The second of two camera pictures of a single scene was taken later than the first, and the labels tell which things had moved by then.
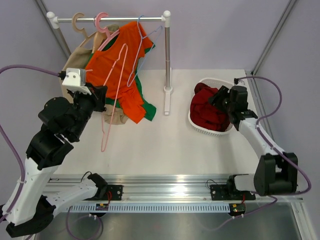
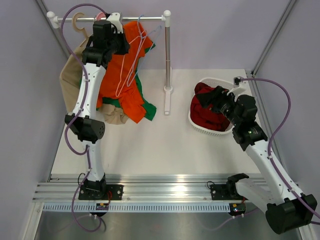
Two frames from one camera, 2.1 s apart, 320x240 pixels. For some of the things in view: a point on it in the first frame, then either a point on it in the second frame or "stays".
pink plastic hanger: [103, 143] → [118, 92]
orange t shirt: [116, 67] stays
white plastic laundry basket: [214, 83] stays
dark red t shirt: [203, 114] stays
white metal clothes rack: [165, 17] stays
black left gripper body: [85, 104] → [119, 38]
